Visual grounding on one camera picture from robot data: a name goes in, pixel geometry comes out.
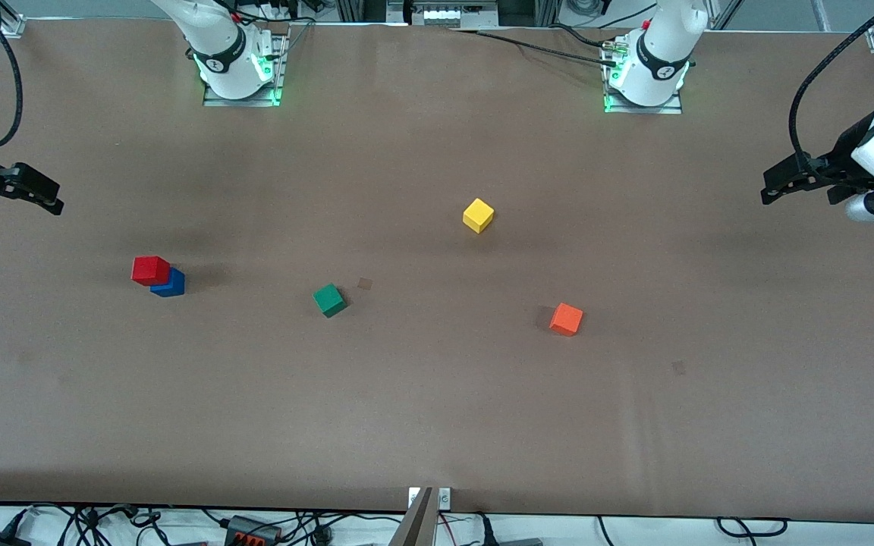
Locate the black plug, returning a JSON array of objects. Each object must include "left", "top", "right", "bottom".
[{"left": 479, "top": 516, "right": 544, "bottom": 546}]

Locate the white metal bracket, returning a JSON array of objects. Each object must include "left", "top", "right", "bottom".
[{"left": 408, "top": 488, "right": 452, "bottom": 510}]

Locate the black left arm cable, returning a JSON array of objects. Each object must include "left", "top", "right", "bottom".
[{"left": 788, "top": 0, "right": 874, "bottom": 164}]

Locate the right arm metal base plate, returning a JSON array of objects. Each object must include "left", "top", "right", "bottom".
[{"left": 203, "top": 34, "right": 288, "bottom": 108}]

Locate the grey camera post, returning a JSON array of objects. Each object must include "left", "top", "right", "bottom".
[{"left": 388, "top": 487, "right": 438, "bottom": 546}]

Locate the yellow wooden block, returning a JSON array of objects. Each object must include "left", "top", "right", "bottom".
[{"left": 462, "top": 198, "right": 495, "bottom": 234}]

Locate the blue wooden block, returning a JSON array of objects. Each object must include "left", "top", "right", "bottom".
[{"left": 150, "top": 268, "right": 186, "bottom": 298}]

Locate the grey power strip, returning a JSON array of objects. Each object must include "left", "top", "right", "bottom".
[{"left": 410, "top": 0, "right": 500, "bottom": 30}]

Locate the black looped cable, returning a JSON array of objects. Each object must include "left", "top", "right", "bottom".
[{"left": 716, "top": 517, "right": 789, "bottom": 538}]

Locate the black orange USB hub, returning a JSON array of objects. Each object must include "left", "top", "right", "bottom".
[{"left": 223, "top": 515, "right": 283, "bottom": 544}]

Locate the red wooden block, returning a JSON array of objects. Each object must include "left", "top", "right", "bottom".
[{"left": 131, "top": 256, "right": 171, "bottom": 287}]

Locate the black table cable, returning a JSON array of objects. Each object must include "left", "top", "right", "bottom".
[
  {"left": 475, "top": 29, "right": 621, "bottom": 69},
  {"left": 547, "top": 23, "right": 620, "bottom": 50}
]

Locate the green wooden block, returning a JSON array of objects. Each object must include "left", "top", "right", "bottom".
[{"left": 312, "top": 284, "right": 348, "bottom": 319}]

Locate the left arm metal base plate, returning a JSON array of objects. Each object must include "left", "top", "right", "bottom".
[{"left": 602, "top": 45, "right": 684, "bottom": 116}]

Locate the orange wooden block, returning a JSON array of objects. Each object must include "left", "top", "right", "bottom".
[{"left": 549, "top": 303, "right": 584, "bottom": 337}]

